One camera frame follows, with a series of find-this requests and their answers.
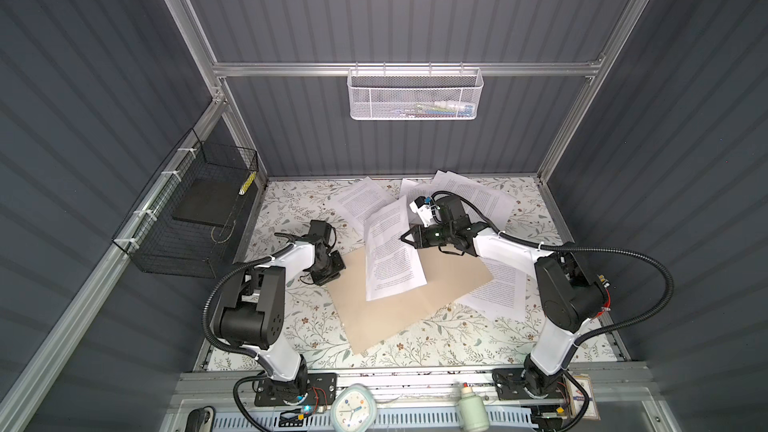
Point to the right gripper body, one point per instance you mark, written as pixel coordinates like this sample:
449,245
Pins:
437,236

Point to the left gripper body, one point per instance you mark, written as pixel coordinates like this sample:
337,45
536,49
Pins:
331,268

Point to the beige paper folder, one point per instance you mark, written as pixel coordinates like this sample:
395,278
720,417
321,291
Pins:
366,324

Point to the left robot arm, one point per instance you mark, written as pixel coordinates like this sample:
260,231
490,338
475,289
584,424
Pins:
244,315

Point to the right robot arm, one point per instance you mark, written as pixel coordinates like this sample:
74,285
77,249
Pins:
571,294

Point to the yellow marker in basket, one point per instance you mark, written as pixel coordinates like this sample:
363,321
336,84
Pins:
247,183

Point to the white alarm clock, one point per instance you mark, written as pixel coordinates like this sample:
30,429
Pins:
354,410

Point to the white glue bottle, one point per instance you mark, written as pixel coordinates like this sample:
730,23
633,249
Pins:
472,414

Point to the black wire basket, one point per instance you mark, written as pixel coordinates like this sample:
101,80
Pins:
192,217

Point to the white wire basket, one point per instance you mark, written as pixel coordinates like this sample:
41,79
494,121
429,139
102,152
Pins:
427,94

